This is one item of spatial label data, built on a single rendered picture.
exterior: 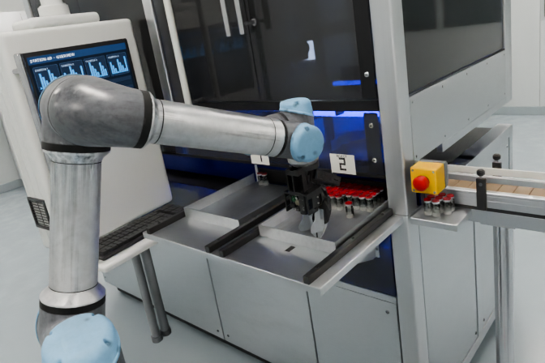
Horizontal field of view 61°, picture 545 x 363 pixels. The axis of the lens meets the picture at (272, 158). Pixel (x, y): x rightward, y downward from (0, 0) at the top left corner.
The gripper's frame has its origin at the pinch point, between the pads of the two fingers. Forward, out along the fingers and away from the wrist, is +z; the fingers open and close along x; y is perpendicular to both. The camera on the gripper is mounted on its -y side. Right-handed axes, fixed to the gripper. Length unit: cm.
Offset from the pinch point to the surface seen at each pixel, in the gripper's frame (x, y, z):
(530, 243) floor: 5, -184, 92
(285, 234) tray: -10.2, 1.9, 1.5
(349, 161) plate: -4.6, -23.9, -11.1
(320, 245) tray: 1.5, 1.9, 2.1
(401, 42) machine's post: 12, -28, -43
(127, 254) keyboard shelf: -66, 19, 12
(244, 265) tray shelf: -12.7, 15.8, 4.2
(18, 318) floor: -223, 20, 92
